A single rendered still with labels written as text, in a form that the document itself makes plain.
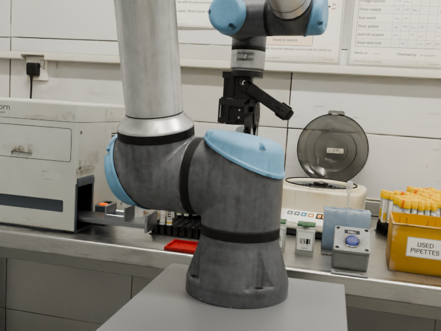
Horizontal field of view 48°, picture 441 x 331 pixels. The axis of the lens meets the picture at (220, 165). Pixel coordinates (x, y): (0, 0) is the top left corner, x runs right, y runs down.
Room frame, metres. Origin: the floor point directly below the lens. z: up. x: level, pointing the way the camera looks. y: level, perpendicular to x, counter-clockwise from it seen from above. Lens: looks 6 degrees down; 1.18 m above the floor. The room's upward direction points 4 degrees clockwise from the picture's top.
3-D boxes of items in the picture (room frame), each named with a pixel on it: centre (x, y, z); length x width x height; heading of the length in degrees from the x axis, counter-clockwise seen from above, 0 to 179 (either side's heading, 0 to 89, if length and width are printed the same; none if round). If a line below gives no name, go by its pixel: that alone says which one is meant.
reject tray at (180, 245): (1.06, 0.07, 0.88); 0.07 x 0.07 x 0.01; 78
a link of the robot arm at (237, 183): (0.72, -0.03, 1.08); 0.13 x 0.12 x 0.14; 68
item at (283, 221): (1.10, -0.14, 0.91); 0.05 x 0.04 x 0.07; 168
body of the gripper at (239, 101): (1.11, -0.04, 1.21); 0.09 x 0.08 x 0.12; 77
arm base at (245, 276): (0.71, -0.04, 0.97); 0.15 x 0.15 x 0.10
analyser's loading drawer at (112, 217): (1.14, 0.25, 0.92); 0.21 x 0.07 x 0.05; 78
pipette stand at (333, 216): (1.10, -0.29, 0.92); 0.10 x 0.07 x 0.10; 80
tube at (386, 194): (1.34, -0.45, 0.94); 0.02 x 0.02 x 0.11
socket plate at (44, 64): (1.84, 0.69, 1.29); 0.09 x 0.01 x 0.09; 78
